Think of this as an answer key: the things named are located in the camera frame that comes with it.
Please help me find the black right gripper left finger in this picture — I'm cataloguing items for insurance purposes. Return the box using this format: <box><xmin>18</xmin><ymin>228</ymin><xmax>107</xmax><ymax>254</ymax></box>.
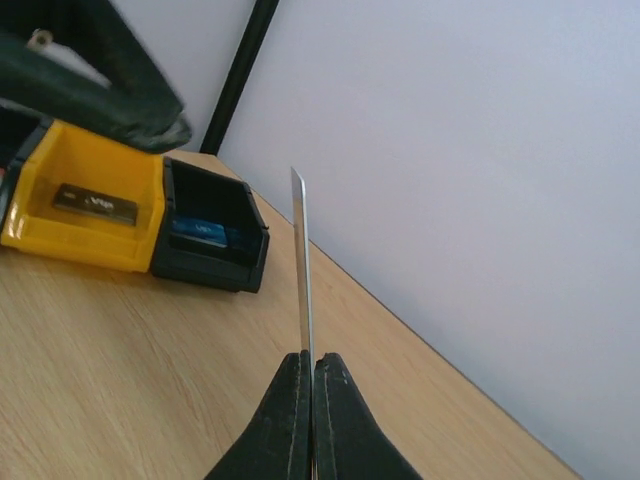
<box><xmin>206</xmin><ymin>350</ymin><xmax>311</xmax><ymax>480</ymax></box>

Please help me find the black storage bin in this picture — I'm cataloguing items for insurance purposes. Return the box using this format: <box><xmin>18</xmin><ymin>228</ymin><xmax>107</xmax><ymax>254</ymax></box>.
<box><xmin>150</xmin><ymin>157</ymin><xmax>270</xmax><ymax>293</ymax></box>

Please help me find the black card in yellow bin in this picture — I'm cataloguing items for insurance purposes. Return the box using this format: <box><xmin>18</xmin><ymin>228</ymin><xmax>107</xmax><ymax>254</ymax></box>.
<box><xmin>53</xmin><ymin>183</ymin><xmax>138</xmax><ymax>226</ymax></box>

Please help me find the blue card in bin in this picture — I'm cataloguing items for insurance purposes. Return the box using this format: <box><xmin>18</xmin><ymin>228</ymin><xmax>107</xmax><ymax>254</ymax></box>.
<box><xmin>171</xmin><ymin>216</ymin><xmax>253</xmax><ymax>250</ymax></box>

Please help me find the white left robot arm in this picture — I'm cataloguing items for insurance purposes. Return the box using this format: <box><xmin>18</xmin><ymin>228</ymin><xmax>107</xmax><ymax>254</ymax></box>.
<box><xmin>1</xmin><ymin>1</ymin><xmax>192</xmax><ymax>153</ymax></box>

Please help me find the yellow storage bin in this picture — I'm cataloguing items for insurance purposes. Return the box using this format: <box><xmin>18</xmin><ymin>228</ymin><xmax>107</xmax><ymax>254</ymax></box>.
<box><xmin>1</xmin><ymin>121</ymin><xmax>165</xmax><ymax>272</ymax></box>

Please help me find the black enclosure frame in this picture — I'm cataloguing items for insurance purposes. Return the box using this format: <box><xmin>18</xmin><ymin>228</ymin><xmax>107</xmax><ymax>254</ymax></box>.
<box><xmin>200</xmin><ymin>0</ymin><xmax>279</xmax><ymax>155</ymax></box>

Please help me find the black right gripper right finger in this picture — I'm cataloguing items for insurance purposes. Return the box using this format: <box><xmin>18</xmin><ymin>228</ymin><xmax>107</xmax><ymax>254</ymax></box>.
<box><xmin>313</xmin><ymin>353</ymin><xmax>421</xmax><ymax>480</ymax></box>

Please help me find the black credit card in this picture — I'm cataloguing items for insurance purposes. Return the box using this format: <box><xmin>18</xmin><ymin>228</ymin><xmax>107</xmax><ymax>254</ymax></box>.
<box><xmin>289</xmin><ymin>166</ymin><xmax>317</xmax><ymax>374</ymax></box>

